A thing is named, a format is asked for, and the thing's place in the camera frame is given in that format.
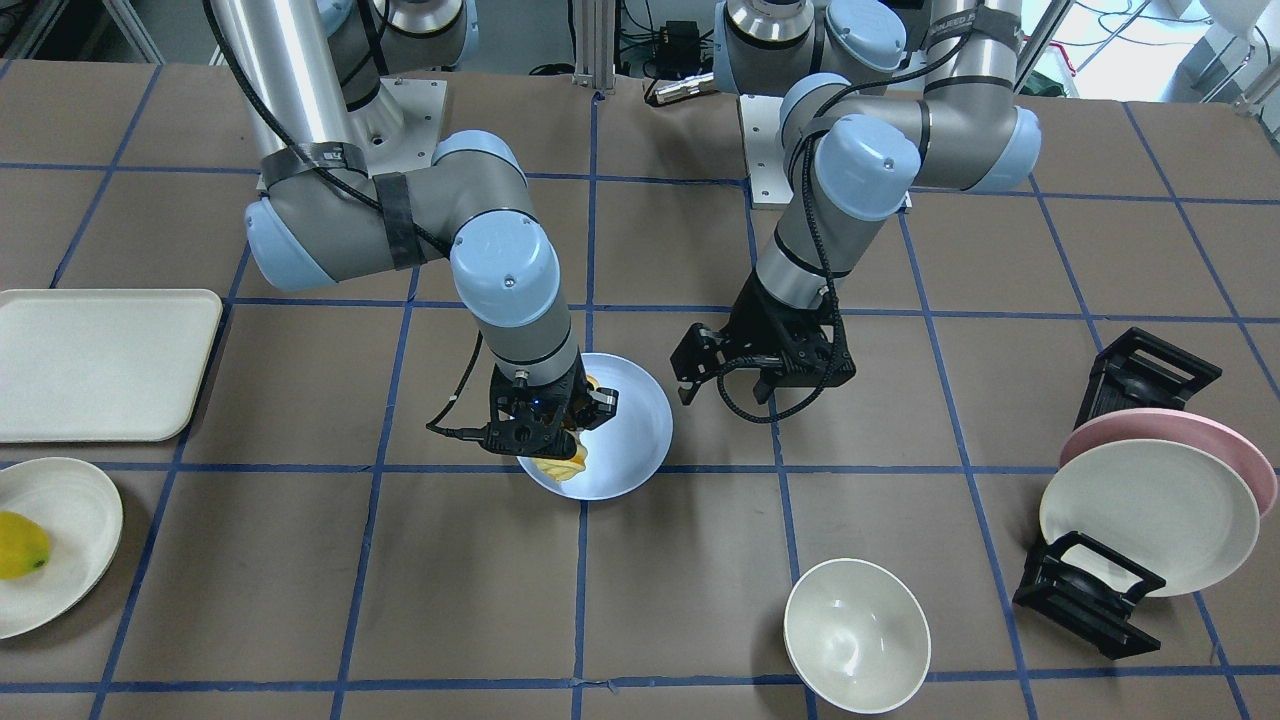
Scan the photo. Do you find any white rectangular tray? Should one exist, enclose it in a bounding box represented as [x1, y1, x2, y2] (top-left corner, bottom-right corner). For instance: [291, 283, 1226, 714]
[1, 290, 223, 443]

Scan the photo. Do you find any metal cable connector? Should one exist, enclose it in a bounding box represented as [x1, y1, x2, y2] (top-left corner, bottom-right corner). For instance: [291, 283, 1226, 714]
[643, 73, 717, 108]

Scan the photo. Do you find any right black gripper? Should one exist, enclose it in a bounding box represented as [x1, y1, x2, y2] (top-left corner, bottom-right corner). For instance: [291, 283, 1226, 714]
[483, 363, 620, 459]

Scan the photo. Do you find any cream plate in rack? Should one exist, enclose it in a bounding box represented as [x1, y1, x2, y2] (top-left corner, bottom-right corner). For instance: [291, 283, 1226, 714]
[1039, 439, 1260, 597]

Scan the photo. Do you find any blue plate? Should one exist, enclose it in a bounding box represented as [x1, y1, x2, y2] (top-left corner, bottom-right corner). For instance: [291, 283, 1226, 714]
[518, 354, 673, 501]

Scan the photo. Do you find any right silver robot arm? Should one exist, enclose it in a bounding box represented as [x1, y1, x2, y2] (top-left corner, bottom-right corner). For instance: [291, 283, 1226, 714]
[204, 1, 618, 460]

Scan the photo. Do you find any cream bowl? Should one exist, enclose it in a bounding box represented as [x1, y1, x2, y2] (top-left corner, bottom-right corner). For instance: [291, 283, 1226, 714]
[783, 559, 932, 714]

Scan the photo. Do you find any cream round plate with lemon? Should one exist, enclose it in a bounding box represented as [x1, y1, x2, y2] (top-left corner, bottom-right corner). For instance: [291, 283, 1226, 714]
[1, 457, 123, 639]

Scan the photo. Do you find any pink plate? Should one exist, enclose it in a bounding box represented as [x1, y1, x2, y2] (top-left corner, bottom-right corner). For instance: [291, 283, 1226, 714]
[1059, 407, 1277, 518]

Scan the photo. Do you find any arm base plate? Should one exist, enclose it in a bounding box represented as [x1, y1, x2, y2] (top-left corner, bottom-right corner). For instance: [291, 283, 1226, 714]
[347, 78, 448, 159]
[739, 92, 911, 214]

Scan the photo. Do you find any aluminium frame post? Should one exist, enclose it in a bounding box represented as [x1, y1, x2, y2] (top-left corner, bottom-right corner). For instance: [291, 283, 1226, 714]
[570, 0, 618, 96]

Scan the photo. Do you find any yellow lemon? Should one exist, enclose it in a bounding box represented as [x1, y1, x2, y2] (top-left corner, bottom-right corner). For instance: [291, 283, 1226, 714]
[1, 511, 52, 580]

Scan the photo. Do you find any black plate rack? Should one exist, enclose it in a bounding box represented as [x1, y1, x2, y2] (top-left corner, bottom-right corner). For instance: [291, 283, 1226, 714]
[1012, 327, 1222, 660]

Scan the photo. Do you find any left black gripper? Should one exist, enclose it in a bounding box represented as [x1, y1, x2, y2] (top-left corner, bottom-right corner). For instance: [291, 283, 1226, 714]
[669, 272, 856, 406]

